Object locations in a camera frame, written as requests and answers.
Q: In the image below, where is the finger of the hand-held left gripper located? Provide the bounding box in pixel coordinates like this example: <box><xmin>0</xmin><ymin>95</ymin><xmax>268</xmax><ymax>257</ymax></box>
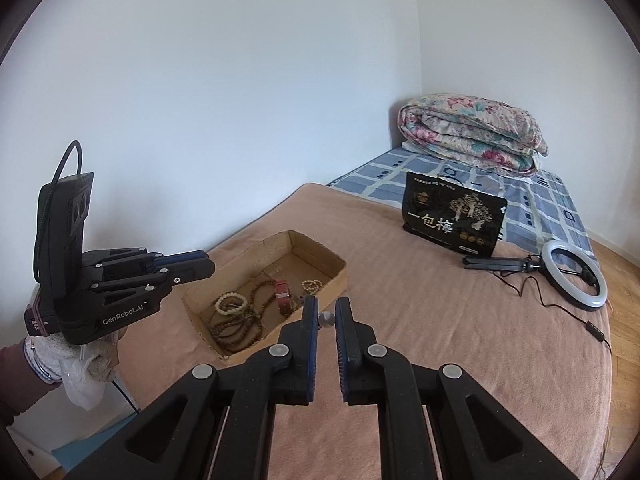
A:
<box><xmin>82</xmin><ymin>247</ymin><xmax>208</xmax><ymax>273</ymax></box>
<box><xmin>90</xmin><ymin>259</ymin><xmax>217</xmax><ymax>295</ymax></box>

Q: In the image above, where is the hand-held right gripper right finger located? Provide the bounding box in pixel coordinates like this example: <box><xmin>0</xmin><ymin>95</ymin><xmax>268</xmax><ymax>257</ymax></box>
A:
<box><xmin>334</xmin><ymin>296</ymin><xmax>581</xmax><ymax>480</ymax></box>

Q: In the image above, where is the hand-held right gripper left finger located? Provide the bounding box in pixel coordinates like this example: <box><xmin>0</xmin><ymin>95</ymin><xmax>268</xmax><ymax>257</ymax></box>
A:
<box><xmin>65</xmin><ymin>295</ymin><xmax>321</xmax><ymax>480</ymax></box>

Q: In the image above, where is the cream bead bracelet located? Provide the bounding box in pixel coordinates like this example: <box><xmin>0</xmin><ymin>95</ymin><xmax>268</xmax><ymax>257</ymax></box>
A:
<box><xmin>214</xmin><ymin>292</ymin><xmax>249</xmax><ymax>317</ymax></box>

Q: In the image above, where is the cardboard box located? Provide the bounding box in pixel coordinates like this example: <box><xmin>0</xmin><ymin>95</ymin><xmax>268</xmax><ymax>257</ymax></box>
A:
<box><xmin>181</xmin><ymin>230</ymin><xmax>348</xmax><ymax>361</ymax></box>

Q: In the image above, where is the long brown bead necklace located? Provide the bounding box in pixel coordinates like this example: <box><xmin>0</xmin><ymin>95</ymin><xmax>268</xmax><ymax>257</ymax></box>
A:
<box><xmin>207</xmin><ymin>280</ymin><xmax>281</xmax><ymax>348</ymax></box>

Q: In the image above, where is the person's left forearm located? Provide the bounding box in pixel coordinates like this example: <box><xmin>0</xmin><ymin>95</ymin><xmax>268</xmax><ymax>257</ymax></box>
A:
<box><xmin>0</xmin><ymin>342</ymin><xmax>63</xmax><ymax>428</ymax></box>

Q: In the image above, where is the person's left hand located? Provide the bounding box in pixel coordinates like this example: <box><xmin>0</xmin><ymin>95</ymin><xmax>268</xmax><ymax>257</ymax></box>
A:
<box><xmin>25</xmin><ymin>330</ymin><xmax>121</xmax><ymax>411</ymax></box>

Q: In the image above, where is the red watch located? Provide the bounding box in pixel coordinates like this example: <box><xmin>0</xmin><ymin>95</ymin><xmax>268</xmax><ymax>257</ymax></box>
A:
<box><xmin>272</xmin><ymin>280</ymin><xmax>296</xmax><ymax>318</ymax></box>

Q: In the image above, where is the pink blanket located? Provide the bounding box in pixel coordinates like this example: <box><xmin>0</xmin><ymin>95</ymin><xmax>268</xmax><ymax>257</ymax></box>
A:
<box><xmin>117</xmin><ymin>182</ymin><xmax>613</xmax><ymax>480</ymax></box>

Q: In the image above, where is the black snack bag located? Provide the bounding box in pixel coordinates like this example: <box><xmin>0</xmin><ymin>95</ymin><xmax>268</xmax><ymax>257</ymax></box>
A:
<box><xmin>401</xmin><ymin>171</ymin><xmax>508</xmax><ymax>256</ymax></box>

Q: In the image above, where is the black folded tripod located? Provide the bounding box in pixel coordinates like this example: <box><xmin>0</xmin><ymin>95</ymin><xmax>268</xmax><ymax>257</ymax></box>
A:
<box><xmin>462</xmin><ymin>254</ymin><xmax>546</xmax><ymax>276</ymax></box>

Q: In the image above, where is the blue checked bed sheet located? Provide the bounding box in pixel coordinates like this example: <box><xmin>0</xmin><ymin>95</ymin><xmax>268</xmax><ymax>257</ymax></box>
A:
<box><xmin>325</xmin><ymin>147</ymin><xmax>596</xmax><ymax>256</ymax></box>

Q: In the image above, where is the folded floral quilt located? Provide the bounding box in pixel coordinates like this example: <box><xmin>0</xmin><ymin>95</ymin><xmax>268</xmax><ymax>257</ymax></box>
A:
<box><xmin>397</xmin><ymin>94</ymin><xmax>548</xmax><ymax>177</ymax></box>

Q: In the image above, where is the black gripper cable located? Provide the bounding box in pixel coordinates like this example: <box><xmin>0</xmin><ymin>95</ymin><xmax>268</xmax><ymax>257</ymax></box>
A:
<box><xmin>32</xmin><ymin>140</ymin><xmax>141</xmax><ymax>416</ymax></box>

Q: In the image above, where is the black ring light cable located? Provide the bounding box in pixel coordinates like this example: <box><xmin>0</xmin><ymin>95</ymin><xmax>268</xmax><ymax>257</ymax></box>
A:
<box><xmin>495</xmin><ymin>270</ymin><xmax>613</xmax><ymax>351</ymax></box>

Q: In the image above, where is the white ring light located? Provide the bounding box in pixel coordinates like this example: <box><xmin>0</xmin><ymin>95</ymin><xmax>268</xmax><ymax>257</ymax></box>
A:
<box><xmin>541</xmin><ymin>240</ymin><xmax>608</xmax><ymax>311</ymax></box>

